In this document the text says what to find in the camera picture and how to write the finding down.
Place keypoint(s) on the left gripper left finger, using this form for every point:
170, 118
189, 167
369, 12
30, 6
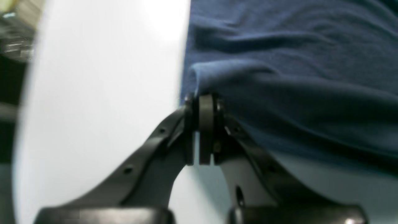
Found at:
138, 191

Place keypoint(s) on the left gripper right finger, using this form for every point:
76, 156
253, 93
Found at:
261, 189

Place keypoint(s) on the dark blue T-shirt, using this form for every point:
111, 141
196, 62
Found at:
311, 78

